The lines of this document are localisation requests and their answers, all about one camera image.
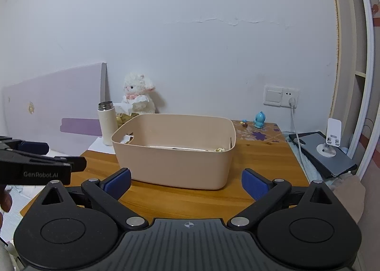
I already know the person's left hand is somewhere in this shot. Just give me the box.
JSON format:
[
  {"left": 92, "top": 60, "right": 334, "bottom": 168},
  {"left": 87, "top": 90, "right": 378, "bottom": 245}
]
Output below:
[{"left": 0, "top": 185, "right": 12, "bottom": 213}]

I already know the small colourful toy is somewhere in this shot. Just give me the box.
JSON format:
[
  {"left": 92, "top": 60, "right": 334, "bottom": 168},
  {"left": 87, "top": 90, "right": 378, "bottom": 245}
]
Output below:
[{"left": 240, "top": 119, "right": 248, "bottom": 128}]

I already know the white plush lamb toy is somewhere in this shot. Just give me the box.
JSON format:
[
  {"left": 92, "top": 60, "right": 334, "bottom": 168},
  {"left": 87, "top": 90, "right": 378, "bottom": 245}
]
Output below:
[{"left": 114, "top": 73, "right": 156, "bottom": 116}]

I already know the white paper sheet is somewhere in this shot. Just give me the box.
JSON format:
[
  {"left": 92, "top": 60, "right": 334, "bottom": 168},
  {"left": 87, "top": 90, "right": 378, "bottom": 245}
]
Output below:
[{"left": 88, "top": 137, "right": 115, "bottom": 155}]

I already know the white phone stand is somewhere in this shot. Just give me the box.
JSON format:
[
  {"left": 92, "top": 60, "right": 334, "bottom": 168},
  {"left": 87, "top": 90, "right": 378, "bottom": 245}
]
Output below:
[{"left": 316, "top": 118, "right": 341, "bottom": 158}]

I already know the blue toy figurine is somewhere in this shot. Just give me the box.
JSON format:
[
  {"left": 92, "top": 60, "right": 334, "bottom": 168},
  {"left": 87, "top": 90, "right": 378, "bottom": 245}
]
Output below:
[{"left": 253, "top": 111, "right": 266, "bottom": 129}]

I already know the beige plastic storage basket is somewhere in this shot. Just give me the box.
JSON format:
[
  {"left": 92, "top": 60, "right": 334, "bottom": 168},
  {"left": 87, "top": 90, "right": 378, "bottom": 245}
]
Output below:
[{"left": 111, "top": 113, "right": 236, "bottom": 190}]

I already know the white charging cable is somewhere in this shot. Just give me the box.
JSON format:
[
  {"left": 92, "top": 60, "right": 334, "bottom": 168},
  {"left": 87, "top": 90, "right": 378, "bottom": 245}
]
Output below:
[{"left": 288, "top": 97, "right": 307, "bottom": 171}]

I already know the lilac headboard panel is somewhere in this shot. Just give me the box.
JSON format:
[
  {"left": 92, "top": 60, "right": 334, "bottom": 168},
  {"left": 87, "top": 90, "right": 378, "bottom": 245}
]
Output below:
[{"left": 3, "top": 62, "right": 107, "bottom": 156}]

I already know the white wall switch socket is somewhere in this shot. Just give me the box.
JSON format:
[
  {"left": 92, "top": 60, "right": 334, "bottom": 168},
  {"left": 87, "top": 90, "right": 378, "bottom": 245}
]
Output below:
[{"left": 263, "top": 85, "right": 299, "bottom": 108}]

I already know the gold patterned tissue box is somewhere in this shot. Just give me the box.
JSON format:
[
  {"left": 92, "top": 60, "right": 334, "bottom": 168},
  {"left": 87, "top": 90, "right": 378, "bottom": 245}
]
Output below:
[{"left": 116, "top": 113, "right": 138, "bottom": 128}]

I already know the cream thermos bottle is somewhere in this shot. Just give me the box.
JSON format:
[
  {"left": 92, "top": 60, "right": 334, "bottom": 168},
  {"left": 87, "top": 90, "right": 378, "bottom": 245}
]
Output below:
[{"left": 98, "top": 101, "right": 118, "bottom": 146}]

